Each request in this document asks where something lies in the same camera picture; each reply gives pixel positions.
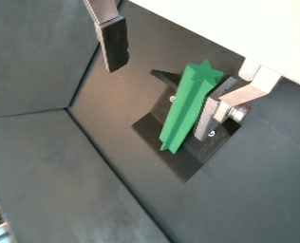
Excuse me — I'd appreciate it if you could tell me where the black curved fixture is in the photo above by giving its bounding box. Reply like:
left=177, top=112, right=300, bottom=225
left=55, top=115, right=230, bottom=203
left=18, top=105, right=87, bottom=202
left=133, top=69, right=241, bottom=182

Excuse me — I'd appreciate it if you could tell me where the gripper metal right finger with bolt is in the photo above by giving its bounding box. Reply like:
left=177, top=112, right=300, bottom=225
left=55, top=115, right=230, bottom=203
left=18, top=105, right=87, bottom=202
left=194, top=59, right=282, bottom=140

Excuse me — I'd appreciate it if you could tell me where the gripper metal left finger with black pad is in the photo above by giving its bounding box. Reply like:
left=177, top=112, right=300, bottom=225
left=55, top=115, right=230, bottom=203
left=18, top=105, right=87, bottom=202
left=83, top=0, right=130, bottom=72

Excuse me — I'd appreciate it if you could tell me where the green star-profile bar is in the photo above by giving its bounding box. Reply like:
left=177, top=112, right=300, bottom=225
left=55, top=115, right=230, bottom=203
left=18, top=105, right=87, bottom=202
left=160, top=60, right=224, bottom=154

